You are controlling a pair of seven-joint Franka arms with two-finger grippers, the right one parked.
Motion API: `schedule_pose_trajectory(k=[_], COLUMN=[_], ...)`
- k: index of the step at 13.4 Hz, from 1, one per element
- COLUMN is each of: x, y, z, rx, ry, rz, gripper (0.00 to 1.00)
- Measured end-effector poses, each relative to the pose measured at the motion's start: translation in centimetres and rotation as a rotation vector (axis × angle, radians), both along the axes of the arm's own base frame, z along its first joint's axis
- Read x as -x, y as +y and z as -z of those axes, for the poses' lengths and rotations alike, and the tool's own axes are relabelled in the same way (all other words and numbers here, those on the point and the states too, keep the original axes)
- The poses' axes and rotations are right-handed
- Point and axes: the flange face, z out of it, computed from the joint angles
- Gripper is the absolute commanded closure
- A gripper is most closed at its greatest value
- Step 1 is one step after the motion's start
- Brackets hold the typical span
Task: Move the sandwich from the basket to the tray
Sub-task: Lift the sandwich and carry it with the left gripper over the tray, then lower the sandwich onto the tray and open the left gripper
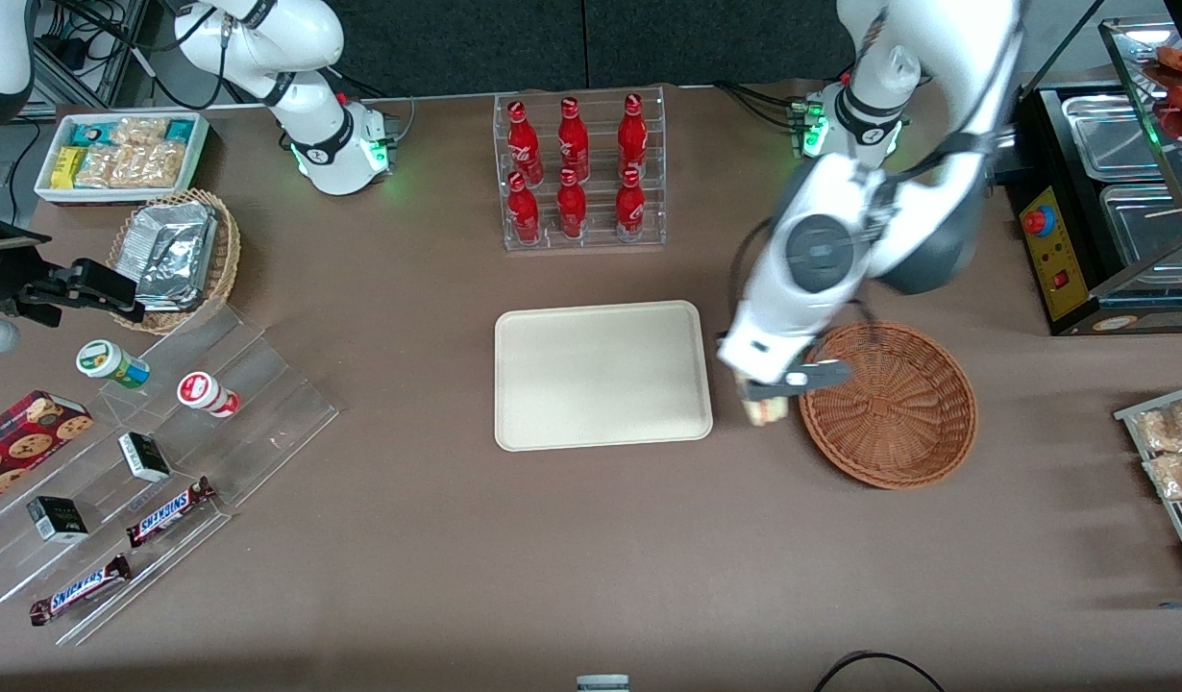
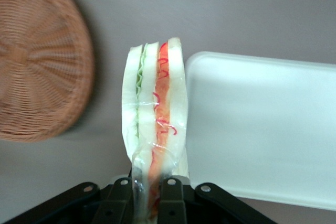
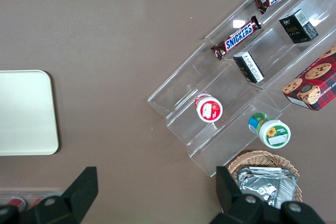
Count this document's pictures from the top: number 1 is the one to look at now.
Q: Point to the teal snack packet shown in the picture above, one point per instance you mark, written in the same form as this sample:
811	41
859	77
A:
89	135
180	129

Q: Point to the small black carton box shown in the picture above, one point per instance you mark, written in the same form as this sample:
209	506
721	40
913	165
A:
58	519
144	458

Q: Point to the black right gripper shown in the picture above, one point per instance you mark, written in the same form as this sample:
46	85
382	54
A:
12	272

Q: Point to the Snickers chocolate bar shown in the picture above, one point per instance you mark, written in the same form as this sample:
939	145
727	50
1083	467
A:
168	512
77	590

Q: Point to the red cola bottle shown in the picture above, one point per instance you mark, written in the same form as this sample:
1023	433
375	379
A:
633	135
572	207
525	216
630	207
524	139
574	139

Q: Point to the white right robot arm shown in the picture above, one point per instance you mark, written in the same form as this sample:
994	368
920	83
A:
303	106

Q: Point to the grey white device top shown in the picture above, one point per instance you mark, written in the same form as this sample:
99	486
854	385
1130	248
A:
603	684

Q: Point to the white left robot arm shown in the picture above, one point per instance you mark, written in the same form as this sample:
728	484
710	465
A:
937	58

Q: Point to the aluminium frame bar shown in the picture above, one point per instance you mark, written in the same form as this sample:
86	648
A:
120	53

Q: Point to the green lid sunflower jar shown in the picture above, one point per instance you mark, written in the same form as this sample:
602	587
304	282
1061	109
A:
106	360

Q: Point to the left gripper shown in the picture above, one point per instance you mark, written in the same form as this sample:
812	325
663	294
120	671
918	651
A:
741	386

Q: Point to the silver foil packet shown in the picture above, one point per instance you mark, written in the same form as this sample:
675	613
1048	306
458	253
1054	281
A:
130	252
173	255

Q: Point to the stainless steel pan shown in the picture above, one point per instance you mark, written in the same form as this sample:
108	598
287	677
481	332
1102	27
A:
1120	139
1153	226

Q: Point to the black food warmer appliance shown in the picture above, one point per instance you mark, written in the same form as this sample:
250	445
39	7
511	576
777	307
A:
1062	250

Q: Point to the red lid white jar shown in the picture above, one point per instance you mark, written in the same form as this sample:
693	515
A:
202	389

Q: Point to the white plastic snack bin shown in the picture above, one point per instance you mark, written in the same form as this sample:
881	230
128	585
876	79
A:
120	198

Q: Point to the clear acrylic stepped display shelf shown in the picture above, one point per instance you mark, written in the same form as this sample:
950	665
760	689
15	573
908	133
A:
274	413

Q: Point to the cream rectangular plastic tray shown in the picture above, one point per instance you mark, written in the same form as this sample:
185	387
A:
601	375

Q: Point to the small light wicker basket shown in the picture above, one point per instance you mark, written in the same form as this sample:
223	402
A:
228	259

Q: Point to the red emergency stop button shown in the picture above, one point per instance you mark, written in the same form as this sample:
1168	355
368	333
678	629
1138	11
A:
1037	222

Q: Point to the large brown wicker basket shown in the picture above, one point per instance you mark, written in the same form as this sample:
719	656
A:
898	423

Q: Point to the red plaid cookie box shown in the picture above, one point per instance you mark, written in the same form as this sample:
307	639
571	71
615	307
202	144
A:
24	442

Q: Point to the yellow snack packet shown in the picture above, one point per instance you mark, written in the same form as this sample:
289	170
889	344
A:
67	168

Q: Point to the clear acrylic bottle rack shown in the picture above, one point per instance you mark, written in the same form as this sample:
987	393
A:
660	192

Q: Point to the sandwich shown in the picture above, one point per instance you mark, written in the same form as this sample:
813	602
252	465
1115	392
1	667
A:
766	411

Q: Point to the wooden skewer stick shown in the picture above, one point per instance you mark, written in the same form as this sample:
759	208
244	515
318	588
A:
1172	210

